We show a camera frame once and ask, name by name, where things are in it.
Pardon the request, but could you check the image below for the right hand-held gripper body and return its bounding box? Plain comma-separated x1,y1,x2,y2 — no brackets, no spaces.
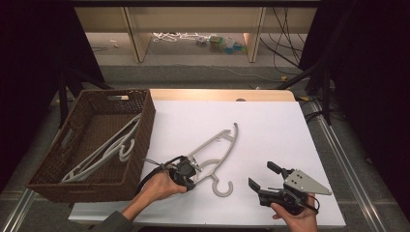
257,168,334,217

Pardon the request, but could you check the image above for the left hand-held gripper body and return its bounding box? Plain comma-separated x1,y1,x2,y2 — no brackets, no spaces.
166,155,203,191

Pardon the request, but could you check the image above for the grey plastic clothes hanger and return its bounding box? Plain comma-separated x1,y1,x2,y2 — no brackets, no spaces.
61,129,136,184
185,122,240,198
62,112,143,183

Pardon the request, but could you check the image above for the brown wicker basket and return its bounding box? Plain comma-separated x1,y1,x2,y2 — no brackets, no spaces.
26,89,157,204

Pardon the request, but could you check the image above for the person's left hand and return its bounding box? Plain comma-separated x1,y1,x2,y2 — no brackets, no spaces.
138,169,189,203

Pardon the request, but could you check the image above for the person's right hand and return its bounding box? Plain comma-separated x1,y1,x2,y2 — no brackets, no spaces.
270,192,320,232

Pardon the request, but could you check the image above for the white table sheet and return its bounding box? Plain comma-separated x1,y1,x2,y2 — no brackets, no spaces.
68,100,346,229

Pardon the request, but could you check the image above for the black stand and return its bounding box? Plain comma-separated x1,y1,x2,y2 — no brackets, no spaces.
57,62,114,130
276,57,334,126

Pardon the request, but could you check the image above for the green toy block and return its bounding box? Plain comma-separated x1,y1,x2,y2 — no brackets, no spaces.
208,35,225,52

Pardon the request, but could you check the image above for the white and teal bottle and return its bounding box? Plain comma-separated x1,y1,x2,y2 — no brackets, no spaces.
224,37,236,54

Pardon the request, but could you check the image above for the black curtain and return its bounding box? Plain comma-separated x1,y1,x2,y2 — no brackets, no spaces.
298,0,410,223
0,0,105,194

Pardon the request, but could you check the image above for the beige desk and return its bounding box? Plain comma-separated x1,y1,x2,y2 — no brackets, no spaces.
74,6,318,64

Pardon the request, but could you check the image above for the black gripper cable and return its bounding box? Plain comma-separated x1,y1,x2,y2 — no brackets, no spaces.
134,156,182,196
307,194,321,215

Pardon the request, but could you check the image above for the metal floor rail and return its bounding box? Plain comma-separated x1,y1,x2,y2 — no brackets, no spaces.
308,99,394,232
0,188,37,232

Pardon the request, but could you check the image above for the white cord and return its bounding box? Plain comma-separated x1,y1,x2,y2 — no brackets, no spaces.
152,32,212,44

